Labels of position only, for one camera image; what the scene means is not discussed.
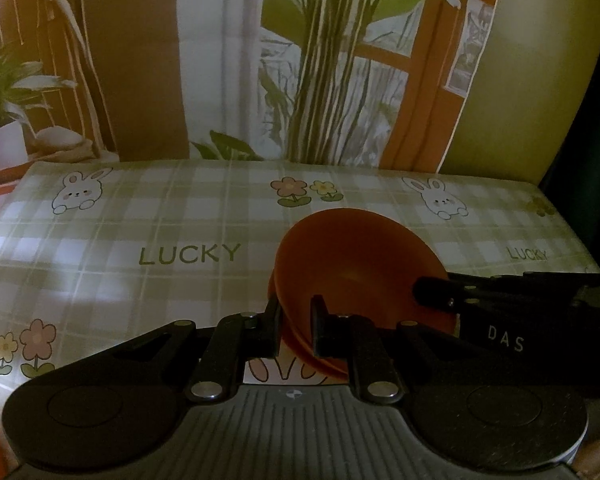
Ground red plastic bowl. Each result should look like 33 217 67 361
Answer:
267 269 351 377
274 208 462 337

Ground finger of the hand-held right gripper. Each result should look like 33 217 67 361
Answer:
412 272 600 314

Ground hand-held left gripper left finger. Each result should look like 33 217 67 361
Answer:
115 297 284 403

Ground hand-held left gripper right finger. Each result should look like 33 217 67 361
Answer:
310 295 462 404

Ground printed room scene wall cloth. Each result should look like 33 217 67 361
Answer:
0 0 507 211

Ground checkered bunny print tablecloth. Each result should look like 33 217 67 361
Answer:
0 158 600 466

